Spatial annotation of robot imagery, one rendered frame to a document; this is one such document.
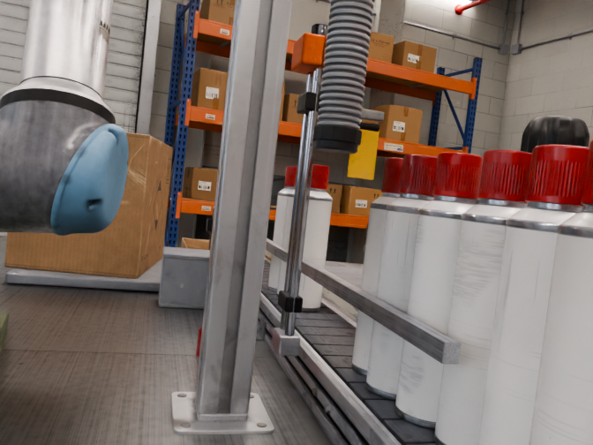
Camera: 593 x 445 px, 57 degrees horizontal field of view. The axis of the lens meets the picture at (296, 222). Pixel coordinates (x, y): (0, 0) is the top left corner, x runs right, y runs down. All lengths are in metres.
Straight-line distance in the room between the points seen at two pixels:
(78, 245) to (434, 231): 0.79
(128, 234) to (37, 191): 0.50
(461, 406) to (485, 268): 0.09
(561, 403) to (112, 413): 0.38
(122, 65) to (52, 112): 4.35
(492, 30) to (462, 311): 6.60
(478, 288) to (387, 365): 0.13
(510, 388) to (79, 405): 0.37
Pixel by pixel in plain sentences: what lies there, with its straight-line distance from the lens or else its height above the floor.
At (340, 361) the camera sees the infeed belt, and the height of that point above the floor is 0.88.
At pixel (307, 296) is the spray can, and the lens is 0.76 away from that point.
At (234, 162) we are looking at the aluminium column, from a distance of 0.48.
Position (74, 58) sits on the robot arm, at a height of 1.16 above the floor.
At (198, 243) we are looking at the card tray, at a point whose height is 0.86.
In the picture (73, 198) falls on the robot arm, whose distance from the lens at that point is 0.57.
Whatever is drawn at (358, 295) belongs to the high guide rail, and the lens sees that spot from 0.48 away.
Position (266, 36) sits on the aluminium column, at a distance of 0.51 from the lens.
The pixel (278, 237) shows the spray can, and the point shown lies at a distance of 0.88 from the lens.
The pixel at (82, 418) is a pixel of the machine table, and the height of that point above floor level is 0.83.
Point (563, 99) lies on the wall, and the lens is 6.35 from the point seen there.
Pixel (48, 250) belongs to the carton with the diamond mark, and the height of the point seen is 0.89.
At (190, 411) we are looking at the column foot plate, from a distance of 0.54.
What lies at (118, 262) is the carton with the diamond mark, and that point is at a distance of 1.07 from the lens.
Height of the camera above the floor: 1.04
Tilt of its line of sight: 3 degrees down
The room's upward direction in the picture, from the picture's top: 6 degrees clockwise
